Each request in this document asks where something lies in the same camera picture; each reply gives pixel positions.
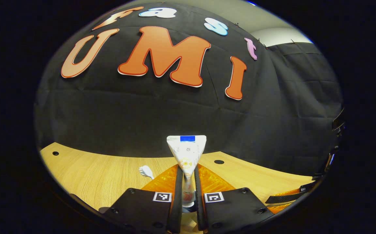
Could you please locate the black backdrop cloth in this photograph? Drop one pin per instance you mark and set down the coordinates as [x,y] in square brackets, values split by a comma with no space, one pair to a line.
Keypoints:
[142,113]

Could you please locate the wooden desktop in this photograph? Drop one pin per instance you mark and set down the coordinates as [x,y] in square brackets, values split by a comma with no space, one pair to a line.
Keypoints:
[93,175]

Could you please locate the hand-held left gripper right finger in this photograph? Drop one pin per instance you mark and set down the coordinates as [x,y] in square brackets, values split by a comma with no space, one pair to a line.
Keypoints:
[199,201]

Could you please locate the white toothpaste tube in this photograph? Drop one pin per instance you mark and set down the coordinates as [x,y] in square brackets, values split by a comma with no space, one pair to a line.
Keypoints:
[188,152]

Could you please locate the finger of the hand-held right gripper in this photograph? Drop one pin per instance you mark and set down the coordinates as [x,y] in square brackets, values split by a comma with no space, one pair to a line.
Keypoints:
[292,196]
[279,207]

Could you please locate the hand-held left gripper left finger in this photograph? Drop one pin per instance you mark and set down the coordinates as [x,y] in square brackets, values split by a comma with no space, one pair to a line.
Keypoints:
[176,201]

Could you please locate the pale blue toothbrush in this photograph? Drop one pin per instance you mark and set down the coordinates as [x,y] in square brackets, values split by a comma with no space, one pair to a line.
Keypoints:
[145,170]

